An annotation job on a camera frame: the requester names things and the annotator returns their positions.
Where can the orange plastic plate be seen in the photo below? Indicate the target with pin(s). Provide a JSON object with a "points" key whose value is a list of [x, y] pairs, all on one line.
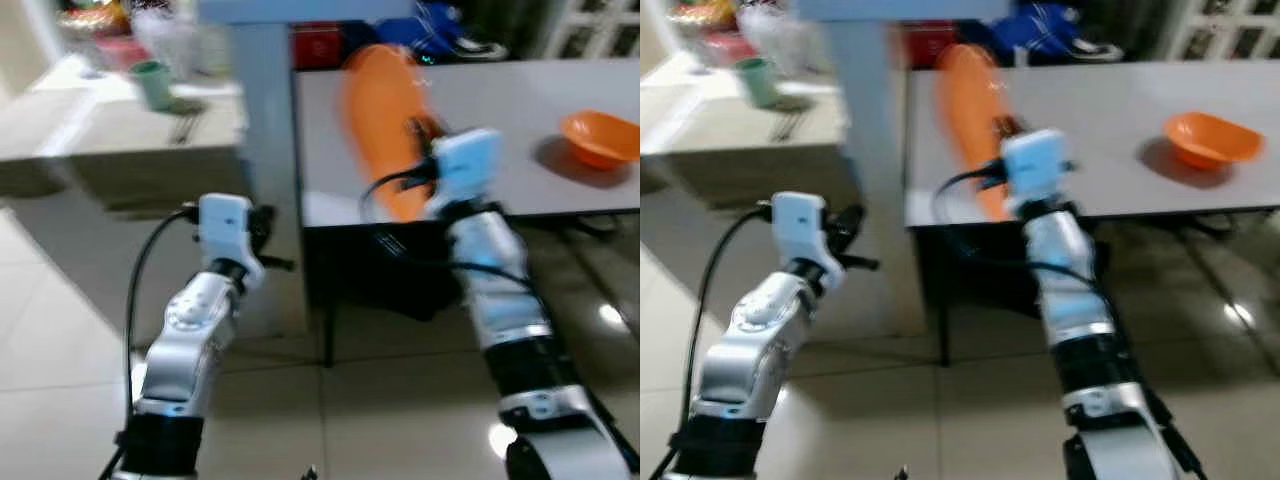
{"points": [[970, 100], [380, 110]]}

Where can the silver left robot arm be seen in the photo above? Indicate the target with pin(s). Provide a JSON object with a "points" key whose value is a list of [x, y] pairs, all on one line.
{"points": [[185, 350], [745, 350]]}

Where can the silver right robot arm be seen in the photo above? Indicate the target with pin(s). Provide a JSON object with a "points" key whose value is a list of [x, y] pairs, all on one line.
{"points": [[1070, 290], [500, 290]]}

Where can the red box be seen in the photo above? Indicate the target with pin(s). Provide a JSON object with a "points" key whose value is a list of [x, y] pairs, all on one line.
{"points": [[320, 48], [922, 45]]}

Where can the green plastic cup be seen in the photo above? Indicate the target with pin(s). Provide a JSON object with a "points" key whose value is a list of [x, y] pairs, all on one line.
{"points": [[758, 85], [152, 88]]}

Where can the orange plastic bowl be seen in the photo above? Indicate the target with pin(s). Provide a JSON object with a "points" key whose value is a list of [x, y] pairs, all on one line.
{"points": [[600, 135], [1210, 140]]}

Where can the white glass door cabinet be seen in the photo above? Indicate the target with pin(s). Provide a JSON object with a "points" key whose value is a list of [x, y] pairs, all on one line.
{"points": [[590, 30], [1225, 30]]}

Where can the white plastic bag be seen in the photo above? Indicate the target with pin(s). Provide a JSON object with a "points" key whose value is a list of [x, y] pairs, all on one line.
{"points": [[770, 30], [165, 35]]}

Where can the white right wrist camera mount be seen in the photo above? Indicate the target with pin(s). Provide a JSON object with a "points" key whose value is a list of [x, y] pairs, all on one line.
{"points": [[468, 165], [1035, 165]]}

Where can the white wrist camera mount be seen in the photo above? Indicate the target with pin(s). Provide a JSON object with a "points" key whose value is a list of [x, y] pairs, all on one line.
{"points": [[1035, 165], [800, 225], [468, 165], [225, 225]]}

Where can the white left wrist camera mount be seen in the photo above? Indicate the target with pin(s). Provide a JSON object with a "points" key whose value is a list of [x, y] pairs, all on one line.
{"points": [[225, 225], [800, 225]]}

